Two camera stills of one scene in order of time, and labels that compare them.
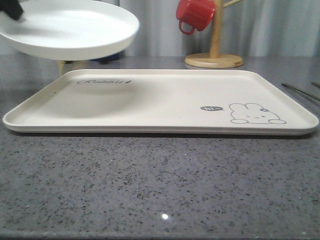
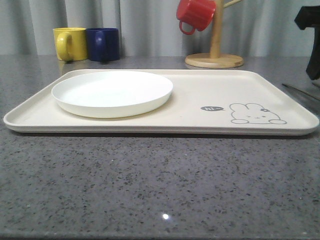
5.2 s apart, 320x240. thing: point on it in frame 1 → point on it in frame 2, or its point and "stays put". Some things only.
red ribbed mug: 198,13 stays put
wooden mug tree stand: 215,59 stays put
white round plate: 70,30 → 112,94
